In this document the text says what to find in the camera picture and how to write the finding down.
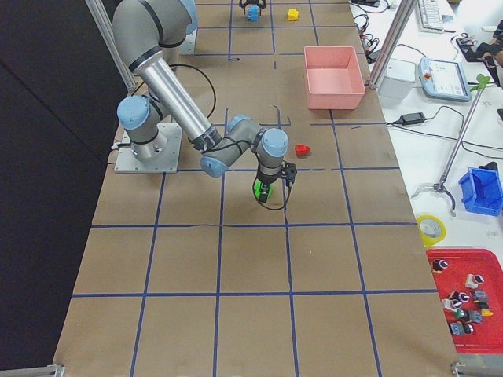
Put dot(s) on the red toy block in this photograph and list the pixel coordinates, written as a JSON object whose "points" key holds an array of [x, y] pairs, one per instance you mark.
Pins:
{"points": [[302, 150]]}

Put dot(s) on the teach pendant tablet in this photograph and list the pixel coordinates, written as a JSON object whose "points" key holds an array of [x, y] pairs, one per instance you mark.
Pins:
{"points": [[443, 79]]}

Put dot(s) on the white cube device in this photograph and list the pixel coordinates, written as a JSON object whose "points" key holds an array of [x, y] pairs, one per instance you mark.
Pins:
{"points": [[398, 80]]}

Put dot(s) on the green clamp tool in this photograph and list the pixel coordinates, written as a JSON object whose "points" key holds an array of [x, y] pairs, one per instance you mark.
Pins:
{"points": [[481, 82]]}

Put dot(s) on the blue toy block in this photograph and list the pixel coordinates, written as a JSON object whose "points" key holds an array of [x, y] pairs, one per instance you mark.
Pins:
{"points": [[253, 13]]}

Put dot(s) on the black power adapter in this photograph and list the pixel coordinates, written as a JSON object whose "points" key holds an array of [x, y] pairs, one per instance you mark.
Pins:
{"points": [[412, 118]]}

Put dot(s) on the blue storage bin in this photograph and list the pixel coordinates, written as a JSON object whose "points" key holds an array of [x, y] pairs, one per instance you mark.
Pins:
{"points": [[481, 191]]}

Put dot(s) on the aluminium frame post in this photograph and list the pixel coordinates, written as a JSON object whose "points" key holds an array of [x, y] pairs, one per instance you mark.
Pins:
{"points": [[394, 33]]}

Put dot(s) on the pink plastic box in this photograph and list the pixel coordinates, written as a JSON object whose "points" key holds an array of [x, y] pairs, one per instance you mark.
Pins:
{"points": [[333, 79]]}

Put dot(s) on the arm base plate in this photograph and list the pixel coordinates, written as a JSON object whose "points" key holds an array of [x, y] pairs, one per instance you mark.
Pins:
{"points": [[159, 156], [189, 45]]}

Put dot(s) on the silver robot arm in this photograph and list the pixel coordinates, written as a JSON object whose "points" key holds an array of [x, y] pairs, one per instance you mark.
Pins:
{"points": [[142, 31], [172, 20]]}

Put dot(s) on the yellow tape roll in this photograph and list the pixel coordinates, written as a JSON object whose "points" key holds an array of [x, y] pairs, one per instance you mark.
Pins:
{"points": [[432, 230]]}

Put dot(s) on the yellow toy block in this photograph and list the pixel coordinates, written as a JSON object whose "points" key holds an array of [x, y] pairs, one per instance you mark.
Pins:
{"points": [[292, 14]]}

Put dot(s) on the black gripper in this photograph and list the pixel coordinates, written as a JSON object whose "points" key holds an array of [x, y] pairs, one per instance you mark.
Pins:
{"points": [[251, 3], [266, 182]]}

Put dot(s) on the red parts tray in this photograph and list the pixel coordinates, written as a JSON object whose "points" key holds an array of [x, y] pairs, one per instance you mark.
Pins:
{"points": [[469, 283]]}

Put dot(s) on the white keyboard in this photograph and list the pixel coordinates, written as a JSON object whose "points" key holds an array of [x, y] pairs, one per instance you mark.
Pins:
{"points": [[432, 17]]}

